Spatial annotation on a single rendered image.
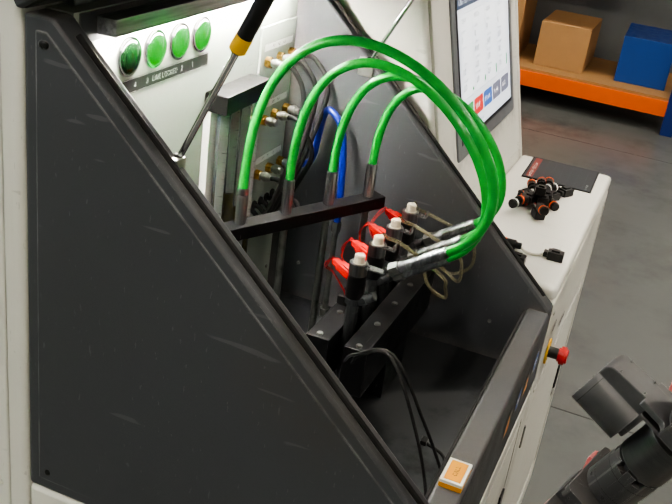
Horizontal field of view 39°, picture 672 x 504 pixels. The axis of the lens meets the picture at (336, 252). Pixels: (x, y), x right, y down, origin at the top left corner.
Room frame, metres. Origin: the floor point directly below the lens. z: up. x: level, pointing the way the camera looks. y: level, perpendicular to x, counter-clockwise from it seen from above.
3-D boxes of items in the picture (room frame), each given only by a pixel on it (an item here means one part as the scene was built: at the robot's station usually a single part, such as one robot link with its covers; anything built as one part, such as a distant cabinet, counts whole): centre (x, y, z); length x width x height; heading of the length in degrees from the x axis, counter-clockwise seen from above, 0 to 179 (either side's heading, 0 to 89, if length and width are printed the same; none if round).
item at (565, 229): (1.88, -0.41, 0.97); 0.70 x 0.22 x 0.03; 161
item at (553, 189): (1.91, -0.42, 1.01); 0.23 x 0.11 x 0.06; 161
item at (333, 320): (1.38, -0.08, 0.91); 0.34 x 0.10 x 0.15; 161
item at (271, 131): (1.58, 0.13, 1.20); 0.13 x 0.03 x 0.31; 161
